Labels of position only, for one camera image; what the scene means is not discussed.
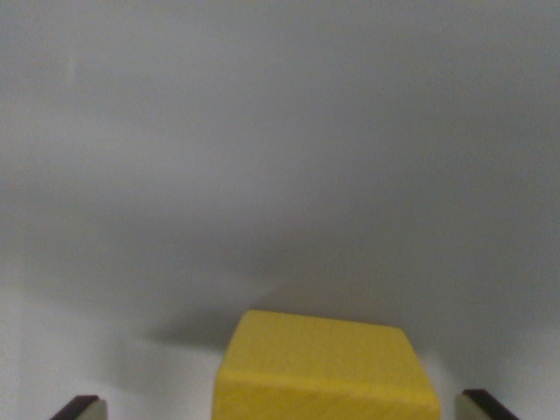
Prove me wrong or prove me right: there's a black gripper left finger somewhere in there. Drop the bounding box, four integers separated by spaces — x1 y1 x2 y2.
50 395 109 420

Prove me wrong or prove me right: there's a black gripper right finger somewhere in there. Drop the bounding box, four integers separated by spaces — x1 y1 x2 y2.
454 388 522 420

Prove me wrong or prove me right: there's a yellow wooden cube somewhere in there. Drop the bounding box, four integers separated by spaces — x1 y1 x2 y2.
211 309 441 420

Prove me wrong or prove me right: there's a white plastic tray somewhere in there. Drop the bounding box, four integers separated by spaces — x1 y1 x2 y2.
0 0 560 420

